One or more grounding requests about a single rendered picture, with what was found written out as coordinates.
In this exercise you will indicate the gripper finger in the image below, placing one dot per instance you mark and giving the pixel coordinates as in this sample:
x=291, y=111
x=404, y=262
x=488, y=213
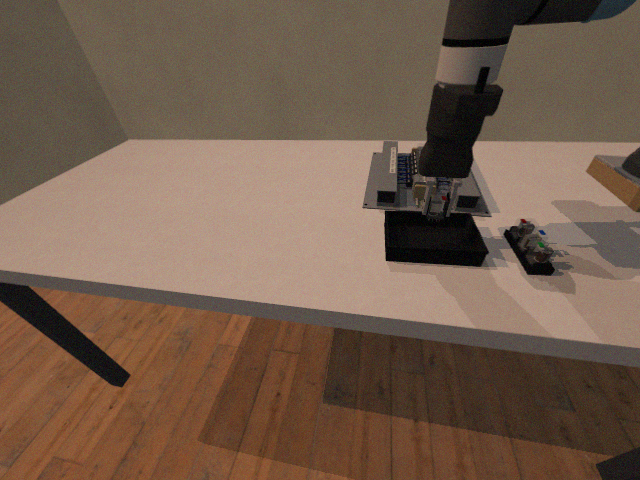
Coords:
x=456, y=182
x=427, y=198

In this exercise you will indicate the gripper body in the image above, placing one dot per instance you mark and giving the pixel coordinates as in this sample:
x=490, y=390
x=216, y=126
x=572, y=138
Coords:
x=457, y=112

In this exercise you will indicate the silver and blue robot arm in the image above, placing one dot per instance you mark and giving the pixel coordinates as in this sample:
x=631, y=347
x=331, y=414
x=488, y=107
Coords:
x=486, y=23

